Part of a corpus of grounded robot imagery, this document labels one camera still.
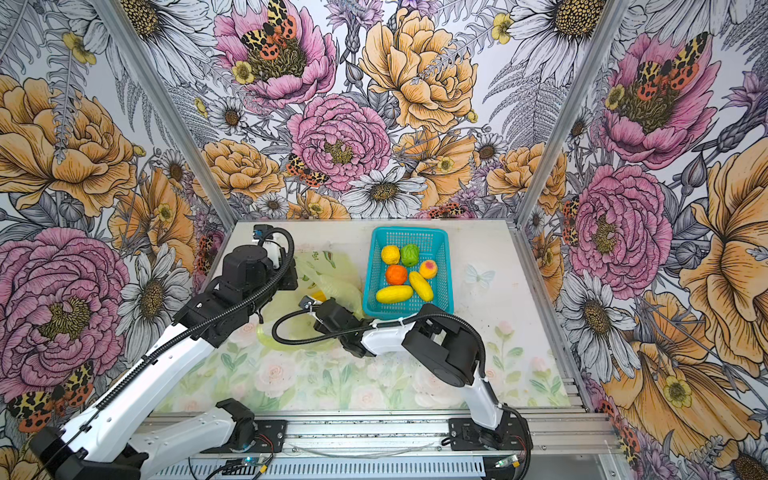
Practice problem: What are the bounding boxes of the yellow toy banana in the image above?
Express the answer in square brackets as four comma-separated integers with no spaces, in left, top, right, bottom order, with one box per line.
[409,271,434,303]

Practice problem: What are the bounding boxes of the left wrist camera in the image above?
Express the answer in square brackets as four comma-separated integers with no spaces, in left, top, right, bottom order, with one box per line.
[252,224,273,242]

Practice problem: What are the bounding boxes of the yellow-green plastic bag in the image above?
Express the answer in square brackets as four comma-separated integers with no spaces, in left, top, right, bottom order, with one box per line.
[257,250,364,351]

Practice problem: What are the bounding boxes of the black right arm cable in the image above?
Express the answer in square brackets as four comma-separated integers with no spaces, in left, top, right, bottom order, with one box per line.
[271,307,535,480]

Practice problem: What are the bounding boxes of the aluminium front rail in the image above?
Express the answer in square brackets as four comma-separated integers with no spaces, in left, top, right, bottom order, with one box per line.
[255,408,619,456]

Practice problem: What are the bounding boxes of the yellow pink toy peach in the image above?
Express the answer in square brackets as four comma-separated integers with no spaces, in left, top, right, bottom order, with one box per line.
[419,260,438,280]

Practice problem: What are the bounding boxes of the aluminium frame corner post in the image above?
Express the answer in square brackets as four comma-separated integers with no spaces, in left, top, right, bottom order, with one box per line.
[94,1,238,230]
[515,0,631,230]

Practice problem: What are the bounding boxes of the green toy pepper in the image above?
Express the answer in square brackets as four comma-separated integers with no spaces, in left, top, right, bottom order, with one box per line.
[400,244,420,268]

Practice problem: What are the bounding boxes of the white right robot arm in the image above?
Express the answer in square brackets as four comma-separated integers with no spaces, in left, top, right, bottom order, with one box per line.
[309,299,504,431]

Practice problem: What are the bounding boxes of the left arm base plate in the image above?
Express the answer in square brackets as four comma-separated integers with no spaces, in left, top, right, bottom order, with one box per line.
[203,419,288,454]

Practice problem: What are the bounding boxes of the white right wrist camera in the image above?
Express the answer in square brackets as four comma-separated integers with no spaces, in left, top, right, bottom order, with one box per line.
[299,296,318,311]

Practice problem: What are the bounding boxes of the aluminium frame corner post left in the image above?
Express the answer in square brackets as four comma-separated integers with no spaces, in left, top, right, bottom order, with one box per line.
[94,1,238,230]

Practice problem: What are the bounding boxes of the orange toy fruit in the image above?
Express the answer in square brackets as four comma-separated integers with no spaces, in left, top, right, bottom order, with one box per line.
[385,264,408,286]

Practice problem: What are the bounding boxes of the teal plastic mesh basket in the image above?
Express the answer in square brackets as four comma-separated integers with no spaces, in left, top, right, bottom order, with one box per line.
[363,227,454,320]

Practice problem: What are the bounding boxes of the yellow toy pepper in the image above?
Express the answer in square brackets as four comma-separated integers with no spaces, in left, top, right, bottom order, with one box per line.
[380,245,401,265]

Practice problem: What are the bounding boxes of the aluminium frame corner post right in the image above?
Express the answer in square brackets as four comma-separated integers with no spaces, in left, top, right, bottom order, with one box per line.
[515,0,631,230]

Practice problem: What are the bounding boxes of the yellow toy lemon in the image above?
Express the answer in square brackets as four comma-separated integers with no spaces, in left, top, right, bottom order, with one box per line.
[375,285,414,305]

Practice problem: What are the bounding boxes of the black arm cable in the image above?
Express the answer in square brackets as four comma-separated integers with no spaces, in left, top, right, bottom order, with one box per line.
[47,226,296,475]
[271,307,535,480]

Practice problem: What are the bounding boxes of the white vented cable duct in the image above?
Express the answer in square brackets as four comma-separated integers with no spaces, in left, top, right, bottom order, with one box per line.
[149,457,487,480]

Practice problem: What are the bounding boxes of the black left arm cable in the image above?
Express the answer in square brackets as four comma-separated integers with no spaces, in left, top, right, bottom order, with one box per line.
[47,226,296,475]

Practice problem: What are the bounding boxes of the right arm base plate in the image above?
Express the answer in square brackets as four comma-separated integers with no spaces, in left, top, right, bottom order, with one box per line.
[448,412,533,451]

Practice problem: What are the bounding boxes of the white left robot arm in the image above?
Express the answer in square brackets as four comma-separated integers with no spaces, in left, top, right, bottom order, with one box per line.
[30,240,298,479]

